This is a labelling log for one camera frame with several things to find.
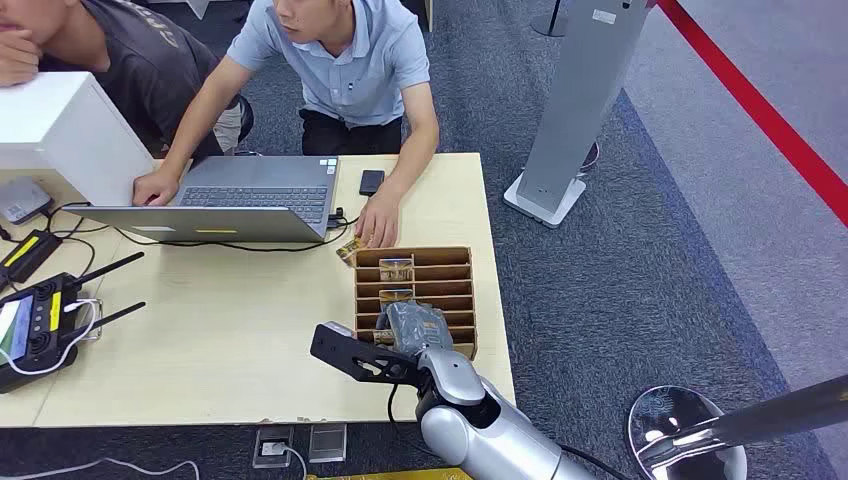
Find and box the white controller cable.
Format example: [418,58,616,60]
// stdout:
[0,298,101,378]

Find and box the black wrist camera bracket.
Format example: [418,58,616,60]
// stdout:
[309,321,423,388]

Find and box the grey laptop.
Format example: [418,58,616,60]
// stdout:
[62,154,340,244]

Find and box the white socket cable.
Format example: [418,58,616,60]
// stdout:
[263,442,310,480]

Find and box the person's left hand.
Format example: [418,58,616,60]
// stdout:
[354,190,403,250]

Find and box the red barrier belt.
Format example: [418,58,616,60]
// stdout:
[655,0,848,229]

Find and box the black adapter with yellow label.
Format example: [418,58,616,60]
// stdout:
[0,229,64,287]

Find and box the black remote controller with antennas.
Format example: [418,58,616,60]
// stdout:
[0,250,148,396]

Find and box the white floor cable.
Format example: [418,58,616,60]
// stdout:
[0,456,201,480]

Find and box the person's hand at chin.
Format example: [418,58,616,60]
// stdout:
[0,29,43,88]

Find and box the grey kiosk stand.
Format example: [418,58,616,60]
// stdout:
[502,0,656,229]

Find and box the small grey device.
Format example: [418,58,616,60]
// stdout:
[0,176,55,226]

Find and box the round stand base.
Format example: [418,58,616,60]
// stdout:
[529,0,572,38]

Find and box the wooden slotted card holder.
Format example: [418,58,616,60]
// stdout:
[353,246,479,362]

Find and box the person in light shirt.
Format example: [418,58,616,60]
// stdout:
[131,0,441,250]

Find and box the white box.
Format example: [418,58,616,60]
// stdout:
[0,71,158,208]

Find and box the black laptop cable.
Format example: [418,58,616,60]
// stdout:
[0,200,362,280]

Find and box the person in dark shirt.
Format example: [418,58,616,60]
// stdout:
[0,0,256,160]

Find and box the person's right hand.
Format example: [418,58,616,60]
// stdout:
[131,168,181,208]

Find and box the floor power socket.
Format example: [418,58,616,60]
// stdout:
[252,425,295,470]

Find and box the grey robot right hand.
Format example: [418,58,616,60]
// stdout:
[375,301,456,359]

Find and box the metal floor plate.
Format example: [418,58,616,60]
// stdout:
[307,423,348,464]

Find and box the yellow strip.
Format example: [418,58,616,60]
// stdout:
[305,467,474,480]

